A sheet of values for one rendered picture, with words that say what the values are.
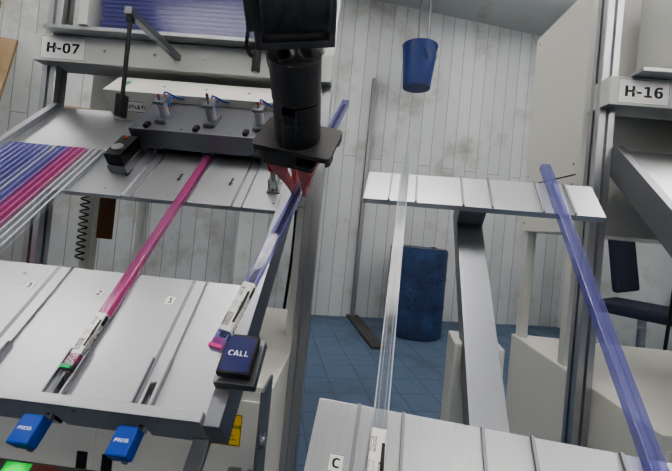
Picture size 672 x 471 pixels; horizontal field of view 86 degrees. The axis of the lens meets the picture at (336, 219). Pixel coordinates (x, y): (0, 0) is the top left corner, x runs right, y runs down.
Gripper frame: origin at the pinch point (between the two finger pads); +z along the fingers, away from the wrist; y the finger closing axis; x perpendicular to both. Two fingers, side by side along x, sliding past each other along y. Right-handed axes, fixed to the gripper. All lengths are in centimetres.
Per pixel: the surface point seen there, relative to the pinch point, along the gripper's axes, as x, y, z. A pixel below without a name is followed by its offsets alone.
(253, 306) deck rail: 14.3, 2.3, 11.2
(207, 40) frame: -44, 40, 1
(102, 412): 32.1, 12.3, 9.6
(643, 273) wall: -225, -250, 232
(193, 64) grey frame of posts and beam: -41, 44, 7
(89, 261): -6, 72, 57
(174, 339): 21.6, 10.7, 12.0
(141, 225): -31, 77, 70
